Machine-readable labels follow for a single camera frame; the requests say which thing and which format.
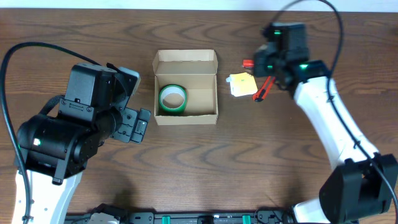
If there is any green tape roll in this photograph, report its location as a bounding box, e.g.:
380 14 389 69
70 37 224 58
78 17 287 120
159 85 187 114

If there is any brown cardboard box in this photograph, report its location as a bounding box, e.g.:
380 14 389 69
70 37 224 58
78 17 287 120
152 49 218 126

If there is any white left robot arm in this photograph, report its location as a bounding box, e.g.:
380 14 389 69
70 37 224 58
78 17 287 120
17 63 150 223

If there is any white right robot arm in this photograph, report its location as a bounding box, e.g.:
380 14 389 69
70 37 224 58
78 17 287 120
254 22 397 223

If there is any red stapler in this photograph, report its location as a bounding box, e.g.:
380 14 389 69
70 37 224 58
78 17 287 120
242 59 254 69

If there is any red utility knife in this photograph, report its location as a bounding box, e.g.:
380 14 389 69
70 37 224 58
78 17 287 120
252 77 275 102

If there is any white yellow sticky note pad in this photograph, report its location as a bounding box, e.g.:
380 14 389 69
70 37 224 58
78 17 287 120
226 72 258 97

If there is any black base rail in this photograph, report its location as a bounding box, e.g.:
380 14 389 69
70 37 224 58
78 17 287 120
63 202 360 224

